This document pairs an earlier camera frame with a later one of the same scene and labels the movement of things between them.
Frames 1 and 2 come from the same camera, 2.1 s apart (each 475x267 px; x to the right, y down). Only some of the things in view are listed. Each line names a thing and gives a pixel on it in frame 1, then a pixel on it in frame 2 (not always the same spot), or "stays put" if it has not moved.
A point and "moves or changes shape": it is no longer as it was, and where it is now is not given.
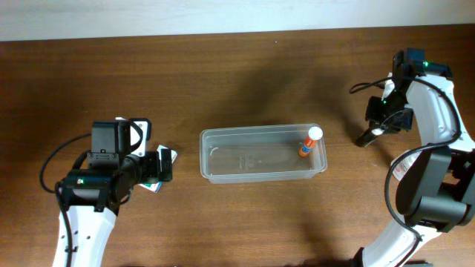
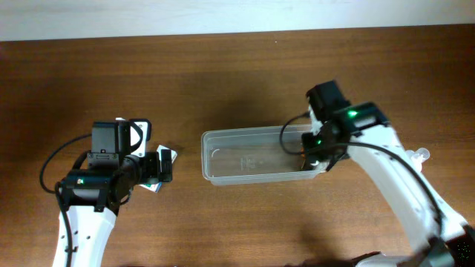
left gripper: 153,172 stays put
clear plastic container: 260,153 stays put
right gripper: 372,116 to 321,157
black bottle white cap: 367,137 moves or changes shape
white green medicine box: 155,187 stays put
